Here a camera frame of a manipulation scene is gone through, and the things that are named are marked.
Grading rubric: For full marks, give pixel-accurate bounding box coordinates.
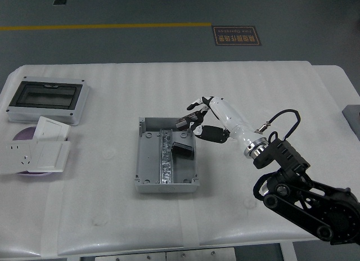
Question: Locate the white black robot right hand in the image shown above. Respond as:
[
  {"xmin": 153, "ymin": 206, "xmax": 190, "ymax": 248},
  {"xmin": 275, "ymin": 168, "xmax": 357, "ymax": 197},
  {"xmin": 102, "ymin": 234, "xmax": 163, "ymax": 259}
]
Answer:
[{"xmin": 186, "ymin": 95, "xmax": 259, "ymax": 150}]

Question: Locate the open grey junction box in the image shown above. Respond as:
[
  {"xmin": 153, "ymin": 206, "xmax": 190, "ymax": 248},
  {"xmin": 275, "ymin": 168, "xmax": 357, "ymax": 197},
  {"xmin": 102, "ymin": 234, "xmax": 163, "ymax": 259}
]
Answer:
[{"xmin": 133, "ymin": 116, "xmax": 200, "ymax": 194}]

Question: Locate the grey distribution box dark window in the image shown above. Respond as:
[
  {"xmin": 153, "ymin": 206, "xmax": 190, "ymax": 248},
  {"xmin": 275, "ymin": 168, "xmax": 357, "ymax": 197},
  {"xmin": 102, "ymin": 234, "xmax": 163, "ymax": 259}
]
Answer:
[{"xmin": 5, "ymin": 76, "xmax": 91, "ymax": 127}]

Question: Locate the white foam mat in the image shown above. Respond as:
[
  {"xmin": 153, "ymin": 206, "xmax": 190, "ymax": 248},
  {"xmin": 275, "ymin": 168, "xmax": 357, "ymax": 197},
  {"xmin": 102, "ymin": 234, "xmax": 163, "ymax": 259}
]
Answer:
[{"xmin": 0, "ymin": 60, "xmax": 360, "ymax": 258}]

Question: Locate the dark floor sign orange text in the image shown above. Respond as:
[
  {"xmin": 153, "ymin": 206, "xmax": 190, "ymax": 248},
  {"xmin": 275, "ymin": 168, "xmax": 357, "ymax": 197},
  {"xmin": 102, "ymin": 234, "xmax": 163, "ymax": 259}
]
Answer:
[{"xmin": 211, "ymin": 25, "xmax": 262, "ymax": 47}]

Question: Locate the grey metal plate with screws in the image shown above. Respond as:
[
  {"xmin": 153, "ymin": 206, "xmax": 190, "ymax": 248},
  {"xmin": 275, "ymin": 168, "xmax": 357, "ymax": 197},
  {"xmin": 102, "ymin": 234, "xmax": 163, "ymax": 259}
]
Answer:
[
  {"xmin": 94, "ymin": 251, "xmax": 167, "ymax": 261},
  {"xmin": 165, "ymin": 247, "xmax": 236, "ymax": 261}
]

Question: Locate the white table leg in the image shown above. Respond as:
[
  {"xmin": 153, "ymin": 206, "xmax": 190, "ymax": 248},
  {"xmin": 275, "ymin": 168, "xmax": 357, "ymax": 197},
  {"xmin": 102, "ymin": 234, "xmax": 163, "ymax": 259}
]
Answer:
[{"xmin": 278, "ymin": 242, "xmax": 299, "ymax": 261}]

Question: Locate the yellow floor tape line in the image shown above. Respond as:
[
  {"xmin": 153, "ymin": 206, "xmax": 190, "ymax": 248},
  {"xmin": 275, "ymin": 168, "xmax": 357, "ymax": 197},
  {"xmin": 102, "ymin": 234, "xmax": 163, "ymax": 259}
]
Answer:
[{"xmin": 0, "ymin": 22, "xmax": 212, "ymax": 32}]

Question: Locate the purple round plate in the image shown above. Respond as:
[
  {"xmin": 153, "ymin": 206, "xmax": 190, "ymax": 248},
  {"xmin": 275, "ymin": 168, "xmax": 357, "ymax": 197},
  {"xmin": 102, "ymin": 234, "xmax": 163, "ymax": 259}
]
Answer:
[{"xmin": 12, "ymin": 125, "xmax": 54, "ymax": 177}]

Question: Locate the silver metal mounting rail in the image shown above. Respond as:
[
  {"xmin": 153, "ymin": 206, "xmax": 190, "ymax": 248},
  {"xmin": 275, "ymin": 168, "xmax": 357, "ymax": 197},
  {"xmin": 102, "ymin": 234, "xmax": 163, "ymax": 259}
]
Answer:
[{"xmin": 158, "ymin": 128, "xmax": 175, "ymax": 185}]

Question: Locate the white wall switch panel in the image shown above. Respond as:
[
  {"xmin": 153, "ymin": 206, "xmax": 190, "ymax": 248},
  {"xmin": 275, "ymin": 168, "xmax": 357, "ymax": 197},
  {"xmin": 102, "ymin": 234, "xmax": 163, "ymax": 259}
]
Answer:
[
  {"xmin": 33, "ymin": 116, "xmax": 71, "ymax": 142},
  {"xmin": 27, "ymin": 140, "xmax": 71, "ymax": 173}
]

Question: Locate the white wall socket panel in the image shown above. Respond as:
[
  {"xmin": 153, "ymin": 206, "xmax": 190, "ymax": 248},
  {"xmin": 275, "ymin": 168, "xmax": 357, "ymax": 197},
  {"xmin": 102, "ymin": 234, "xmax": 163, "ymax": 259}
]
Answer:
[{"xmin": 0, "ymin": 139, "xmax": 39, "ymax": 176}]

